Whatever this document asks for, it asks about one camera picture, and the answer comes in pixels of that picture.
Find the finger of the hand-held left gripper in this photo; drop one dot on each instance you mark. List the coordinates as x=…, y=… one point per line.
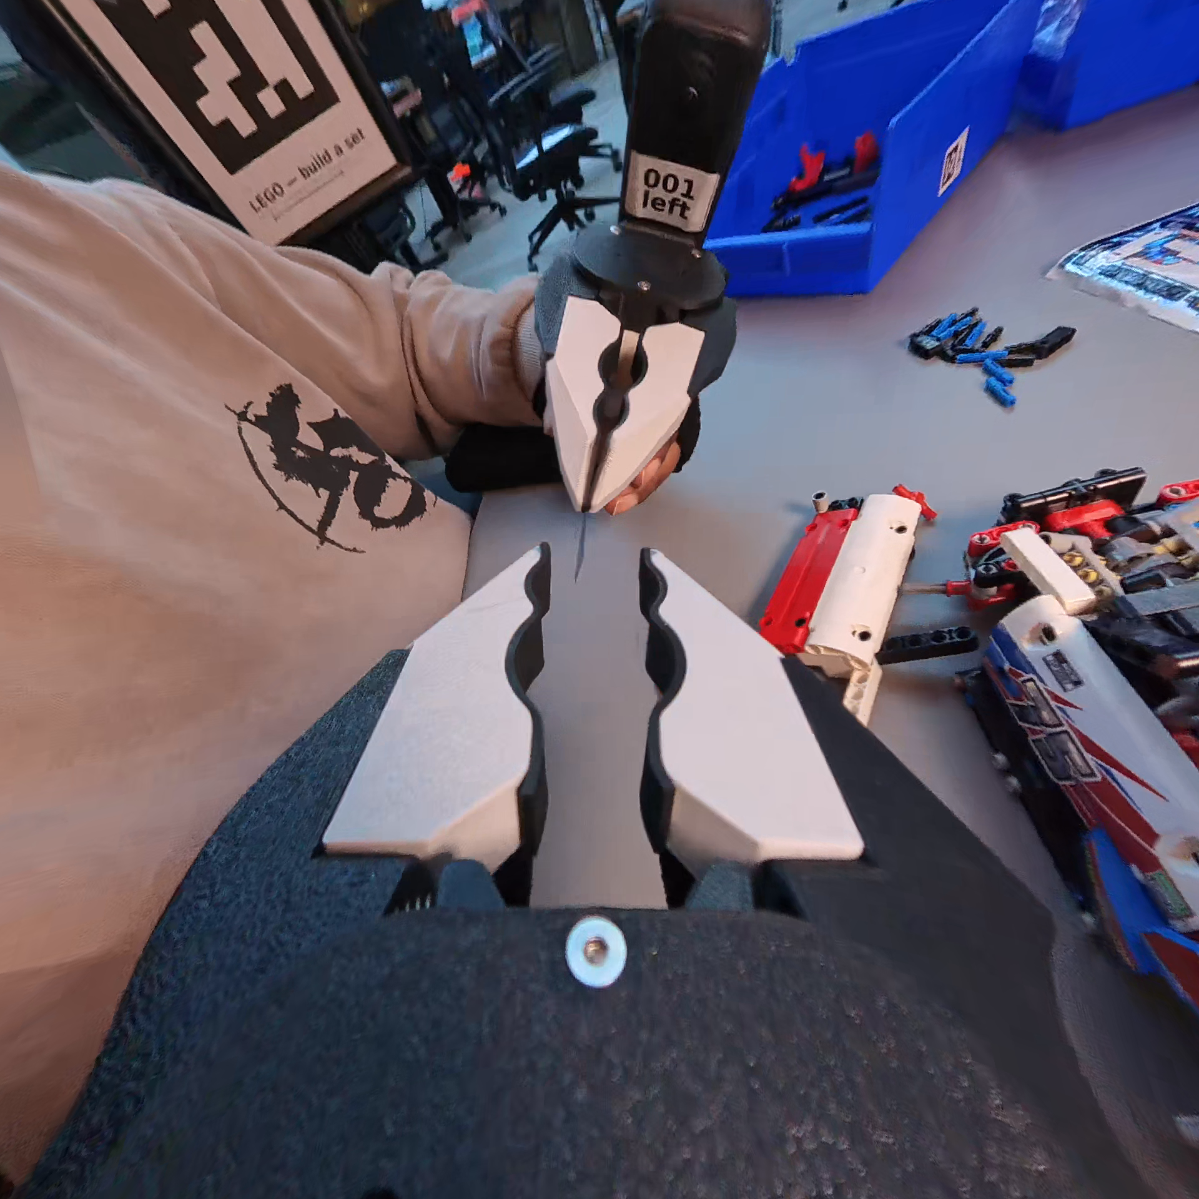
x=665, y=403
x=581, y=393

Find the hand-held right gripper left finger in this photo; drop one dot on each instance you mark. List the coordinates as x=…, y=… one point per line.
x=440, y=750

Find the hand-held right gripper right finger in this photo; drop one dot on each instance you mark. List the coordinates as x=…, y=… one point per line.
x=750, y=750

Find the holographic sticker sheet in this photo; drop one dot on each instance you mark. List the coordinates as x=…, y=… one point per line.
x=1138, y=272

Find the person's left forearm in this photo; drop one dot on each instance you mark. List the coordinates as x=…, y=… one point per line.
x=450, y=348

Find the red white lego panel assembly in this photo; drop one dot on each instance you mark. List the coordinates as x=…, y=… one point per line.
x=842, y=590

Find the black lego beam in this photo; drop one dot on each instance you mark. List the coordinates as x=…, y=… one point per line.
x=927, y=645

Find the blue and black lego pieces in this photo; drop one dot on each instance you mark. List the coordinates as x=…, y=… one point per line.
x=974, y=352

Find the lego race car model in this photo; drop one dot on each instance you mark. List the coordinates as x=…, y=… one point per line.
x=1086, y=675

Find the person's left hand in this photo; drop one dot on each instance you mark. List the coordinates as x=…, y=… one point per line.
x=647, y=483

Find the black office chair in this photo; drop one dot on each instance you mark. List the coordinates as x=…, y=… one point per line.
x=553, y=141

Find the blue plastic bin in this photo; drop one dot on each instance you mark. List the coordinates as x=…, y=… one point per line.
x=842, y=141
x=1105, y=56

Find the black framed marker sign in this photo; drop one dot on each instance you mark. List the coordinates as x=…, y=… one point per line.
x=234, y=114

